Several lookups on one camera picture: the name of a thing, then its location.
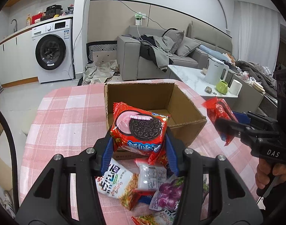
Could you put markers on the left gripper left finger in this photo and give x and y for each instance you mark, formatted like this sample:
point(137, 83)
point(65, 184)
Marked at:
point(48, 200)

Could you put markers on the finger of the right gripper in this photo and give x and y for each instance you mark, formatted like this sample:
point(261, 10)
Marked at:
point(245, 132)
point(257, 121)

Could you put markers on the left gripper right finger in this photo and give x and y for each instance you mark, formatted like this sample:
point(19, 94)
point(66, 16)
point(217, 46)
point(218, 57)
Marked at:
point(230, 201)

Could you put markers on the small red snack packet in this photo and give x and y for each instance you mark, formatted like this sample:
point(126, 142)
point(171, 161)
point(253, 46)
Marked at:
point(217, 108)

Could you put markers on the white red noodle snack pack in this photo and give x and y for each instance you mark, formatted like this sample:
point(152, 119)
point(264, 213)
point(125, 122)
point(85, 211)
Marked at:
point(119, 183)

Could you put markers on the red chips bag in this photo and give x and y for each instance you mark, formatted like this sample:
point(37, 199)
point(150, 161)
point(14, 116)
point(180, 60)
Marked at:
point(150, 177)

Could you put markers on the red Oreo snack pack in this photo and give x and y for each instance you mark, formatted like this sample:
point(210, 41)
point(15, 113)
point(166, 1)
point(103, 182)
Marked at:
point(138, 131)

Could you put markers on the person's right hand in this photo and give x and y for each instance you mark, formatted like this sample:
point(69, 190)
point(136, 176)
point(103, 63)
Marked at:
point(264, 169)

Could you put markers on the white paper roll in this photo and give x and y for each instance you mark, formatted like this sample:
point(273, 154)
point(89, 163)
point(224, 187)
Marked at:
point(235, 87)

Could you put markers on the green cup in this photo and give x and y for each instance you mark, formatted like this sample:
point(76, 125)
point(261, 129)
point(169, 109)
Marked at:
point(222, 87)

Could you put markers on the small metal tea strainer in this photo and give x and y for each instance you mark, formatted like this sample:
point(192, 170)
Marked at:
point(209, 90)

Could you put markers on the brown SF cardboard box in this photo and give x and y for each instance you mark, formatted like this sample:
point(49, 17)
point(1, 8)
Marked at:
point(185, 119)

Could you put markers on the purple grape candy bag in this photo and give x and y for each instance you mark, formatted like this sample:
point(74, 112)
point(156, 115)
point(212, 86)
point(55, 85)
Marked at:
point(168, 194)

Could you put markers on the orange crispy noodle snack bag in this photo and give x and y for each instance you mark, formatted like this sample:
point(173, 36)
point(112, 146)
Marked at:
point(164, 217)

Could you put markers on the white electric kettle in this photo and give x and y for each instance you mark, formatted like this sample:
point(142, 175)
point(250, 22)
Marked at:
point(214, 71)

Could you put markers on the white marble coffee table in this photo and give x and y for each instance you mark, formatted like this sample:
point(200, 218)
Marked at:
point(195, 80)

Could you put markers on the pink plaid tablecloth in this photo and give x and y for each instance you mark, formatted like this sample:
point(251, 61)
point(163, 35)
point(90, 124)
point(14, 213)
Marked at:
point(70, 120)

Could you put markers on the grey sofa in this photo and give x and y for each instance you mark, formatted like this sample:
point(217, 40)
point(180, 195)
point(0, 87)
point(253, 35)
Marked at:
point(134, 67)

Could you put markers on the grey cushion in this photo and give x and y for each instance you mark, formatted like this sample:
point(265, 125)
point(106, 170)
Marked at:
point(187, 46)

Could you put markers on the dark clothes on sofa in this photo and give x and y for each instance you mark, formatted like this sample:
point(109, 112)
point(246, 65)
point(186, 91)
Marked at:
point(156, 49)

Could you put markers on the white kitchen cabinet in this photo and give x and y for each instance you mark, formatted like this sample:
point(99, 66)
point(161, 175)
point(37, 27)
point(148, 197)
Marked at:
point(17, 60)

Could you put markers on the black patterned pet fence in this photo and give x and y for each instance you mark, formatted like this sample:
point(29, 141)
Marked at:
point(101, 51)

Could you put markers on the white washing machine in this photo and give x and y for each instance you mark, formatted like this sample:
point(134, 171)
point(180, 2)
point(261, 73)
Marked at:
point(54, 51)

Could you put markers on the black cooker on counter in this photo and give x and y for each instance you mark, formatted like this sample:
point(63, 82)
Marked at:
point(51, 11)

